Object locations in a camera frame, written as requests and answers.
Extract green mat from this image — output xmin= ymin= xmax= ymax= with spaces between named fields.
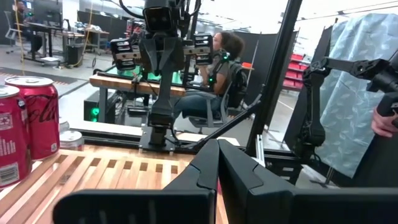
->
xmin=107 ymin=67 xmax=184 ymax=85

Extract light blue patterned cloth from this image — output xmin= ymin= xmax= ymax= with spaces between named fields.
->
xmin=313 ymin=12 xmax=398 ymax=179

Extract red storage bins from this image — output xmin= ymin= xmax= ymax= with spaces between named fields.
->
xmin=281 ymin=52 xmax=307 ymax=91

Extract person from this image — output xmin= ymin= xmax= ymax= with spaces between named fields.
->
xmin=351 ymin=133 xmax=398 ymax=189
xmin=174 ymin=30 xmax=246 ymax=119
xmin=14 ymin=0 xmax=43 ymax=54

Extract black desk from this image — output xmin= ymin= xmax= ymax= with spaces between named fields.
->
xmin=18 ymin=21 xmax=85 ymax=66

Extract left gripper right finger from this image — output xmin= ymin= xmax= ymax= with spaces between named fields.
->
xmin=218 ymin=139 xmax=398 ymax=224

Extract black monitor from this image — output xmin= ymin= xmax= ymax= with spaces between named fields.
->
xmin=32 ymin=0 xmax=63 ymax=24

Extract wooden slatted shelf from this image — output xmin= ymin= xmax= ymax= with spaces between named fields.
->
xmin=0 ymin=144 xmax=229 ymax=224

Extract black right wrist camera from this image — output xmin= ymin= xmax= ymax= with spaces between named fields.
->
xmin=143 ymin=0 xmax=182 ymax=32

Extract black computer with green light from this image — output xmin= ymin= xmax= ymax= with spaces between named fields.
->
xmin=83 ymin=90 xmax=108 ymax=124

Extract red Coca-Cola can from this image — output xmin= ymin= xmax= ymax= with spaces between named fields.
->
xmin=4 ymin=75 xmax=60 ymax=161
xmin=0 ymin=85 xmax=33 ymax=190

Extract black bin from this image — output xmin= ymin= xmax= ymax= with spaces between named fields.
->
xmin=67 ymin=43 xmax=84 ymax=66

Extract wooden workbench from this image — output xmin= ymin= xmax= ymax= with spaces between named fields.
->
xmin=89 ymin=73 xmax=187 ymax=97

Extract black partition panel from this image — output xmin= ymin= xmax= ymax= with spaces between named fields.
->
xmin=233 ymin=30 xmax=280 ymax=106

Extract yellow hanging cable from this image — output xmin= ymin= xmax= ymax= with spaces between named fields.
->
xmin=14 ymin=0 xmax=25 ymax=75
xmin=83 ymin=2 xmax=94 ymax=65

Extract person's hand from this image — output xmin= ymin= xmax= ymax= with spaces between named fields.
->
xmin=371 ymin=107 xmax=398 ymax=138

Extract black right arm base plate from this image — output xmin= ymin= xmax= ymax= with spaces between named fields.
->
xmin=138 ymin=124 xmax=200 ymax=154

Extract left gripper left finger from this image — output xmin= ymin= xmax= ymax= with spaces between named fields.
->
xmin=52 ymin=138 xmax=220 ymax=224

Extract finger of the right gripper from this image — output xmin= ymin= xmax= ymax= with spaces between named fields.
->
xmin=139 ymin=35 xmax=162 ymax=75
xmin=161 ymin=35 xmax=185 ymax=75

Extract grey office chair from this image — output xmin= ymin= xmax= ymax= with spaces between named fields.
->
xmin=186 ymin=62 xmax=248 ymax=131

